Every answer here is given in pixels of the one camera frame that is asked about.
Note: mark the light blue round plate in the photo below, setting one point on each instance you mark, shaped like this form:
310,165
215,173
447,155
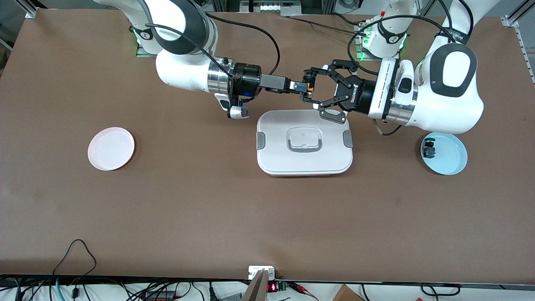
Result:
447,156

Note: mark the pink round plate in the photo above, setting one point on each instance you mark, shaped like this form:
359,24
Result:
110,156

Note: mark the brown cardboard box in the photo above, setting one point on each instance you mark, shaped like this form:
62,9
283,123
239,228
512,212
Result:
347,294

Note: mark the perforated aluminium frame rail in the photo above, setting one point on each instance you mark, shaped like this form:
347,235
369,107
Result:
510,21

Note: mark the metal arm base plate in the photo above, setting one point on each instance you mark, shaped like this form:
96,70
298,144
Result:
139,52
358,52

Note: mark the aluminium frame profile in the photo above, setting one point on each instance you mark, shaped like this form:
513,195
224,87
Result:
34,10

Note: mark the white power strip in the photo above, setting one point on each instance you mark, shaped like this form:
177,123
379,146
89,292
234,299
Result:
271,6

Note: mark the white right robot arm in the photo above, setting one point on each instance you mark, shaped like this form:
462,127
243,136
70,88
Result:
179,71

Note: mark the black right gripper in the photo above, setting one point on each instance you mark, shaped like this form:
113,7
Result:
247,78

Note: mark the small white mounting plate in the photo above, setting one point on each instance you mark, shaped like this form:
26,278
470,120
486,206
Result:
256,271

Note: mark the orange push-button switch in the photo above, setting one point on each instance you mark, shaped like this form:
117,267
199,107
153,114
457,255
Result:
309,86

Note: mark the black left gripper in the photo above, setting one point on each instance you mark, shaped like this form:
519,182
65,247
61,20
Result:
360,98

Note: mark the green push-button switch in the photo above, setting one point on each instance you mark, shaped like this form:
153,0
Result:
429,151

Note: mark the black power plug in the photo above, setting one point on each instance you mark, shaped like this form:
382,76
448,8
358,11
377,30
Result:
212,292

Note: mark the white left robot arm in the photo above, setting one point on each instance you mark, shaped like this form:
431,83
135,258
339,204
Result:
443,104

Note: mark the white lidded box grey clips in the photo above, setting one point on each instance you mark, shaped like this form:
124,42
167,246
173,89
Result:
276,125

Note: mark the aluminium camera mount bar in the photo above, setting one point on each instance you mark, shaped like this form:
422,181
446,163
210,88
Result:
256,290

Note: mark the red digit display module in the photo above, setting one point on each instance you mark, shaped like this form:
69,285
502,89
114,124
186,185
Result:
272,287

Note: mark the red and black clip leads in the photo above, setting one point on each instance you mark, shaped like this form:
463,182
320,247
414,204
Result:
303,289

